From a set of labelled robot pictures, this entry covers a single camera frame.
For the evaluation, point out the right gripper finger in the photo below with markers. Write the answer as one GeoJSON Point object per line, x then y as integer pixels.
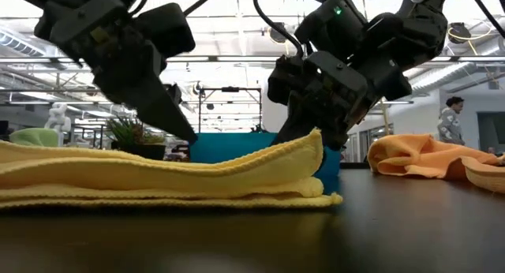
{"type": "Point", "coordinates": [331, 143]}
{"type": "Point", "coordinates": [298, 131]}

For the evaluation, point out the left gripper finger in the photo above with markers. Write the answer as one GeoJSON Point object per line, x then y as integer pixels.
{"type": "Point", "coordinates": [161, 111]}
{"type": "Point", "coordinates": [175, 93]}

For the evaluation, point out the yellow microfiber towel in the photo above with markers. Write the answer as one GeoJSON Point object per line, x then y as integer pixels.
{"type": "Point", "coordinates": [158, 182]}

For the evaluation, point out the teal plastic bin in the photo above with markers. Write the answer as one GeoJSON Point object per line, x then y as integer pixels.
{"type": "Point", "coordinates": [225, 146]}

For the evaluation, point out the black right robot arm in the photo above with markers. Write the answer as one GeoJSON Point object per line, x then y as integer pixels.
{"type": "Point", "coordinates": [418, 28]}

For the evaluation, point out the green microfiber towel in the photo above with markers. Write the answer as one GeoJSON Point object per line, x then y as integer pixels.
{"type": "Point", "coordinates": [33, 138]}

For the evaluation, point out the white square pillar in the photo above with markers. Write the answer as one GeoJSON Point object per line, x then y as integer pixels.
{"type": "Point", "coordinates": [272, 119]}

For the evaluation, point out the small potted green plant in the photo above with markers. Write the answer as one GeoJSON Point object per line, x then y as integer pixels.
{"type": "Point", "coordinates": [136, 140]}

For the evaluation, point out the long ceiling light bar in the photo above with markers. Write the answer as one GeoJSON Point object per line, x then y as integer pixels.
{"type": "Point", "coordinates": [236, 59]}

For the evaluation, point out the person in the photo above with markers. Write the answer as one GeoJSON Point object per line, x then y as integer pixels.
{"type": "Point", "coordinates": [450, 127]}

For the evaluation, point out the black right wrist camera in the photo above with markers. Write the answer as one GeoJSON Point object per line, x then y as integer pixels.
{"type": "Point", "coordinates": [284, 81]}

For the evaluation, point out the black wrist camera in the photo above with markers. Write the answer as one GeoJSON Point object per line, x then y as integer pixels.
{"type": "Point", "coordinates": [284, 81]}
{"type": "Point", "coordinates": [165, 28]}

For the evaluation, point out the black metal frame stand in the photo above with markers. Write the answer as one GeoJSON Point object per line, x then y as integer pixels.
{"type": "Point", "coordinates": [230, 89]}

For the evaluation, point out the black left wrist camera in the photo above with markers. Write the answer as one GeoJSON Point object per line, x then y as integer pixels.
{"type": "Point", "coordinates": [165, 28]}

